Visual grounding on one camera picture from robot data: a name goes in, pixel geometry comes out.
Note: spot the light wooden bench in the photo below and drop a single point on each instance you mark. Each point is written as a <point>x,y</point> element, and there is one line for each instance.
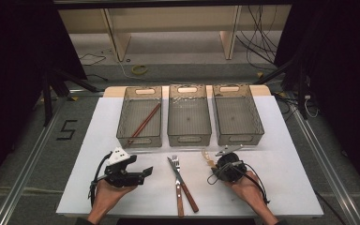
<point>168,18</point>

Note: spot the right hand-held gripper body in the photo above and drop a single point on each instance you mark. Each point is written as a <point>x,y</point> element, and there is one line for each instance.
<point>231,168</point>

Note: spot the black metal stand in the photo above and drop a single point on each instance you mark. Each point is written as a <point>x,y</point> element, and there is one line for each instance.
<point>301,93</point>

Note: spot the person's left hand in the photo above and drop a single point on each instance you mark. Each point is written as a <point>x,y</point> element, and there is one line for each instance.
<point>106,197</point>

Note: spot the black curtain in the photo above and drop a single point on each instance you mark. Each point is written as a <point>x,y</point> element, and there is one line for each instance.
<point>350,78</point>
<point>12,62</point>

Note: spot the grey translucent plastic bin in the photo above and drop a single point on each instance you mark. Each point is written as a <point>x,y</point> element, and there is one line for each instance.
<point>189,118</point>
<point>137,108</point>
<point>236,117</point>

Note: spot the person's right hand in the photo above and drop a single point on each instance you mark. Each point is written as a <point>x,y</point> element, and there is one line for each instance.
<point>250,190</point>

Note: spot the aluminium floor rail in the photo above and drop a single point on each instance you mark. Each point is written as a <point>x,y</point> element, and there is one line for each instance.
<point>28,168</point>
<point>325,165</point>

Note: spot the white table sheet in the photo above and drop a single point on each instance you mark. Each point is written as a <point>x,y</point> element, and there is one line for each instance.
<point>156,195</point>

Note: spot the yellow floor tape piece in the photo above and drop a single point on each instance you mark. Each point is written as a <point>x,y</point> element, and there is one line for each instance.
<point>260,74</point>
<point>74,98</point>

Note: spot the yellow tape roll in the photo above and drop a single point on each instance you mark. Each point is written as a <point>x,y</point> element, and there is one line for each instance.
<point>134,69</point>

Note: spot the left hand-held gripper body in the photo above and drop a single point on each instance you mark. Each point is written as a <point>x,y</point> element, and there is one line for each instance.
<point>122,178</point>

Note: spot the black tripod stand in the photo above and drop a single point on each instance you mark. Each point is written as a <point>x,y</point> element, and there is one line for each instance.
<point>47,100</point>

